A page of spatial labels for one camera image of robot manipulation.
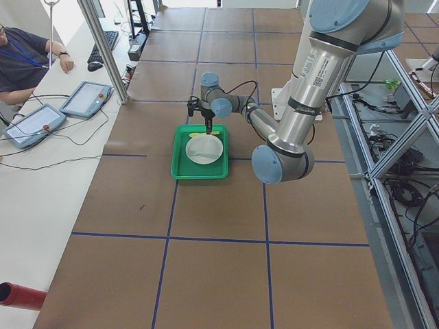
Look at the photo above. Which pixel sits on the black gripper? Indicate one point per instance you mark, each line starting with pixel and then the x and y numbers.
pixel 206 113

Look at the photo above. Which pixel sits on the yellow plastic spoon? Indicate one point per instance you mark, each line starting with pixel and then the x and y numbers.
pixel 194 134

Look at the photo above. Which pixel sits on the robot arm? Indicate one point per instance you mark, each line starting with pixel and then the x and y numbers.
pixel 334 31

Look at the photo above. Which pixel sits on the white round plate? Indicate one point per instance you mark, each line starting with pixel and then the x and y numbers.
pixel 204 144

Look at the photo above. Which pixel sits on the green plastic tray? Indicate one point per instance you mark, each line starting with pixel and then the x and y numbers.
pixel 183 168

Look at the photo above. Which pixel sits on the far blue teach pendant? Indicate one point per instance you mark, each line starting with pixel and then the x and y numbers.
pixel 86 99

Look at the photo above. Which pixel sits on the blue teach pendant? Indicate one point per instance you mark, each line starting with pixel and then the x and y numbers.
pixel 86 99
pixel 34 127

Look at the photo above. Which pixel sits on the black computer mouse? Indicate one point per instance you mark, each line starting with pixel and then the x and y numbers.
pixel 93 66

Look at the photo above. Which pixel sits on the near blue teach pendant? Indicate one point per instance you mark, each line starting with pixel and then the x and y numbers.
pixel 34 127

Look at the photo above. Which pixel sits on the seated person dark shirt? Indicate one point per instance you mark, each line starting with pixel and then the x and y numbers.
pixel 25 61

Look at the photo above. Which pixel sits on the red cylinder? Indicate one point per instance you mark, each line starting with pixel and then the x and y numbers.
pixel 17 296

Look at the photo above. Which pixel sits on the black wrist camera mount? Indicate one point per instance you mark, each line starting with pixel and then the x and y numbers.
pixel 193 104

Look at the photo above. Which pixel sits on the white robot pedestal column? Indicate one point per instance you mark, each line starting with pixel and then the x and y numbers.
pixel 280 96

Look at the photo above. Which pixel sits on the aluminium frame post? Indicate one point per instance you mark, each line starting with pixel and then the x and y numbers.
pixel 93 22

